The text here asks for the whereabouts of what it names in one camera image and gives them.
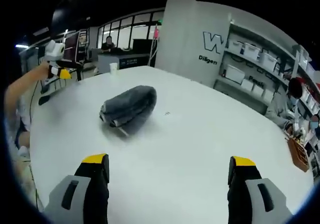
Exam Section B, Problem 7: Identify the dark grey towel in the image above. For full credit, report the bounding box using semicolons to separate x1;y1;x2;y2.
99;85;158;136

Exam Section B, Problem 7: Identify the grey reception counter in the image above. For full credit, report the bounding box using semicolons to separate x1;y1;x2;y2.
96;51;151;74

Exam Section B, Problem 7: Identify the brown wooden box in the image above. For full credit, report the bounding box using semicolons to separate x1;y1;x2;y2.
285;136;311;173

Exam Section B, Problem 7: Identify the black monitor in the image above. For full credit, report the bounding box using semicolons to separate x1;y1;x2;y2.
131;38;154;52

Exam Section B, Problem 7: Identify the person's own legs and clothing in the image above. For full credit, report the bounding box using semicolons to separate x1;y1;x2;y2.
7;94;33;159

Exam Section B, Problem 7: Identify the group of white storage bins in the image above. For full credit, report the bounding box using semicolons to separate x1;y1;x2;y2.
223;39;285;102

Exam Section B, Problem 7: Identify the white shelf unit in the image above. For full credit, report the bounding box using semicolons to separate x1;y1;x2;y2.
213;21;320;165

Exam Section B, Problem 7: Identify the thin dark cable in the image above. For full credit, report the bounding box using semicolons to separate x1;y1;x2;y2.
27;78;42;135

